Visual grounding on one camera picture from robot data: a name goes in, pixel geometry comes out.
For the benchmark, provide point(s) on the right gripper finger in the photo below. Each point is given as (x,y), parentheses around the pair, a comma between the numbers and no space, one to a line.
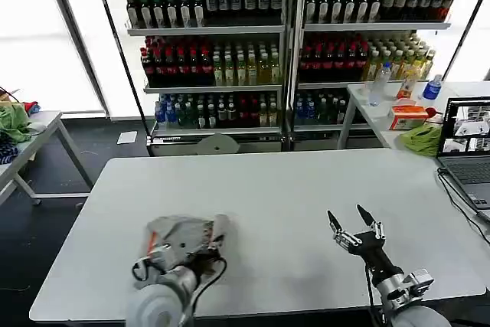
(369,220)
(338,229)

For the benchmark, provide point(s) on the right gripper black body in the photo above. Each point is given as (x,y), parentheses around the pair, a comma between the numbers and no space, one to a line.
(370,252)

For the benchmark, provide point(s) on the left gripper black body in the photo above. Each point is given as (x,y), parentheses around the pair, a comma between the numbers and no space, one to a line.
(204,263)

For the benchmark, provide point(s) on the grey printed t-shirt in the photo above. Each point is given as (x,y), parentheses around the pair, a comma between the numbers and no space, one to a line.
(226,228)

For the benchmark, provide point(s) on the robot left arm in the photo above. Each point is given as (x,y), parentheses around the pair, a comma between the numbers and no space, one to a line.
(153,304)

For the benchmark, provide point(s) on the green crumpled cloth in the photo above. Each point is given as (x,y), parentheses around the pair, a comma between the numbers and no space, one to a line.
(422,139)

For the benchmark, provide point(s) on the orange tissue box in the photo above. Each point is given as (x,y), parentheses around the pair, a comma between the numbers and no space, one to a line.
(407,116)

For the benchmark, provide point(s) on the white desk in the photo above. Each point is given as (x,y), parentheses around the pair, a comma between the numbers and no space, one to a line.
(367,105)

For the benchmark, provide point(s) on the grey round chair back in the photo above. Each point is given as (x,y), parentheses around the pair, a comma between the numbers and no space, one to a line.
(217,145)

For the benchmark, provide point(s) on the grey laptop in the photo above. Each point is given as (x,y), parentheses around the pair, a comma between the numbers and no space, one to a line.
(465,143)

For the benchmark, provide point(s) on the small red object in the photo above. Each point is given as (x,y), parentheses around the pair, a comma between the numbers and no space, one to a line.
(432,112)

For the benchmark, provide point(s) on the clear water bottle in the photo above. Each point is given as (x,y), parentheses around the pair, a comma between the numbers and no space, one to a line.
(379,85)

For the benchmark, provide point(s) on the orange juice bottle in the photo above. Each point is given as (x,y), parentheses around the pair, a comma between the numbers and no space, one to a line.
(407,86)

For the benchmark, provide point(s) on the blue label water bottle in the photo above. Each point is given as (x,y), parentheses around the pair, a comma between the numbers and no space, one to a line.
(432,89)

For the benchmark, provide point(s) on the white paper sheet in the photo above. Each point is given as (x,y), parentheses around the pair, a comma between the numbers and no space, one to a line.
(126,137)

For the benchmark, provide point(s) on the shelf rack with bottles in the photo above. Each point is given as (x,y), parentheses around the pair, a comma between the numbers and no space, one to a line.
(367,36)
(214,55)

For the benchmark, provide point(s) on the small grey side table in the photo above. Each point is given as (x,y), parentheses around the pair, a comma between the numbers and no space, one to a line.
(49,128)

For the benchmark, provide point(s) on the blue striped cloth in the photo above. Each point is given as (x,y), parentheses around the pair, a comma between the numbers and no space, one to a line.
(7,149)

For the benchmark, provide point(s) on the red cloth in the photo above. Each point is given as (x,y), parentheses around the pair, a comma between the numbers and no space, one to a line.
(31,106)

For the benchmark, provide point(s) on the green crumpled garment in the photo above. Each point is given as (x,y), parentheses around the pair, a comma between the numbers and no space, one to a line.
(15,120)

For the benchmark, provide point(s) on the brown cardboard box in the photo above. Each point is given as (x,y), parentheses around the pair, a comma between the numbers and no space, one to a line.
(7,95)

